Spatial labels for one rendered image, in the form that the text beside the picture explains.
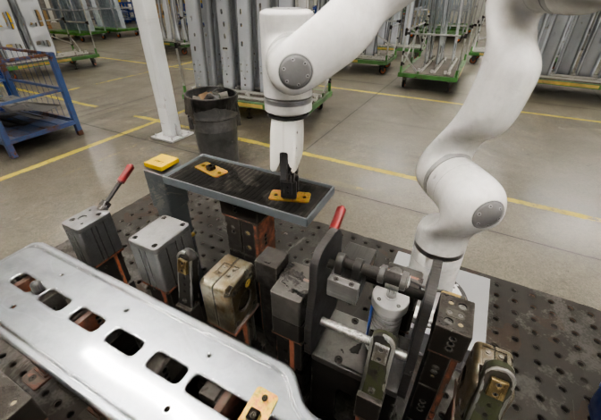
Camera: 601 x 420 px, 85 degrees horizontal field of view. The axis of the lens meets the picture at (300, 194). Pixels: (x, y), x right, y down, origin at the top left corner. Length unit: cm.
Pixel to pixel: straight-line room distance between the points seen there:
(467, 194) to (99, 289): 76
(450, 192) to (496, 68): 24
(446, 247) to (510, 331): 42
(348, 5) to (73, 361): 70
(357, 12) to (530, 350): 97
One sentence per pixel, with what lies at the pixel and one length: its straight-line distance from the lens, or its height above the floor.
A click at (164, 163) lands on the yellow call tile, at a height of 116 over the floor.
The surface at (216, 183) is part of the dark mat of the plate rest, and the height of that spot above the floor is 116.
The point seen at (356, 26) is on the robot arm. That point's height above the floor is 148.
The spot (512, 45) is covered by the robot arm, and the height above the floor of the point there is 144.
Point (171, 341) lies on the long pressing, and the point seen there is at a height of 100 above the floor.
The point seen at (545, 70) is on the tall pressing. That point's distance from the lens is 719.
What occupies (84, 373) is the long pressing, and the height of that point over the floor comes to 100.
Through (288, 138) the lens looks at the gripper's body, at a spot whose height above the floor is 131.
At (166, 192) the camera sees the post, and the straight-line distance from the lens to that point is 90.
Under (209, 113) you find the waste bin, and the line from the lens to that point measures 311.
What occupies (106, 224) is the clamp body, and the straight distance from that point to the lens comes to 95.
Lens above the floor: 153
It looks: 32 degrees down
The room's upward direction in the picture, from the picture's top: straight up
